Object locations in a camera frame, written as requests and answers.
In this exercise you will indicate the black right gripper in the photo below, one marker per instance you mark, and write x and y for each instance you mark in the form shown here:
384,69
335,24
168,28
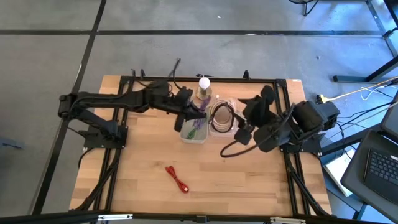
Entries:
259,112

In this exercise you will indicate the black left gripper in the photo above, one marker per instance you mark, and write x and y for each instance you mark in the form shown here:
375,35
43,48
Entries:
182,101

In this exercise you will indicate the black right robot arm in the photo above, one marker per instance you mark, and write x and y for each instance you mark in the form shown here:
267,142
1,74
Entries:
311,116

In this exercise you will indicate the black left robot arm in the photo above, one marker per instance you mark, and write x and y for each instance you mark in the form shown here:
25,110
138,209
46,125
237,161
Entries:
102,99

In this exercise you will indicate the white plastic bin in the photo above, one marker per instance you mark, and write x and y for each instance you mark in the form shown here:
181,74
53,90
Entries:
202,138

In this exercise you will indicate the white bulb on stand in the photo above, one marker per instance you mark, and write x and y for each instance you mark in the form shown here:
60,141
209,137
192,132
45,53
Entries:
204,84

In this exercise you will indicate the white book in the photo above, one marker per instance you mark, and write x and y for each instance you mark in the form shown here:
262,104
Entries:
337,169

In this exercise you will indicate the black laptop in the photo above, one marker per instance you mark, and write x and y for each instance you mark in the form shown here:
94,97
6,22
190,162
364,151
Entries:
379,168

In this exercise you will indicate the dark monitor screen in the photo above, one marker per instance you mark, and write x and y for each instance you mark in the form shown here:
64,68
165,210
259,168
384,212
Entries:
391,118

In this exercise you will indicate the black desk leg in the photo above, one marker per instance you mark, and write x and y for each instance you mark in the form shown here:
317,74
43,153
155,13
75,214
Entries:
382,67

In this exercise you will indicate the black bar silver brackets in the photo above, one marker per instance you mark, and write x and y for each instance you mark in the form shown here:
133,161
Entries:
62,217

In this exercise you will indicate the black table frame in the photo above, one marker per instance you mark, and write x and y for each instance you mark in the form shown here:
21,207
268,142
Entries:
224,80

